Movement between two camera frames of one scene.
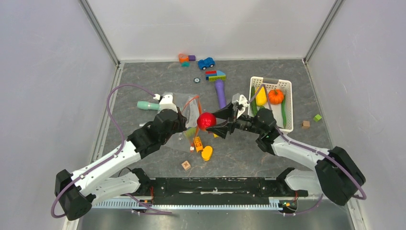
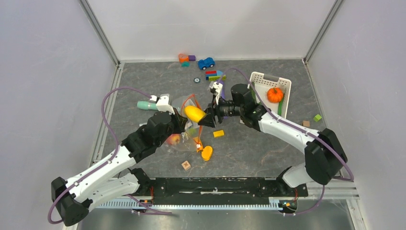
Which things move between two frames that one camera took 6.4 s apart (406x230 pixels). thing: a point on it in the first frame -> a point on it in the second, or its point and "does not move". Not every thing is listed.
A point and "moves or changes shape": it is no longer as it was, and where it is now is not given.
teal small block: [185, 64] does not move
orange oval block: [207, 153] does not move
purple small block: [191, 58] does not move
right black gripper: [222, 130] -> [209, 120]
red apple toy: [206, 120] moves or changes shape
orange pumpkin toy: [276, 97] does not move
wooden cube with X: [186, 165] does not move
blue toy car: [203, 63] does not move
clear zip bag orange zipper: [189, 106] moves or changes shape
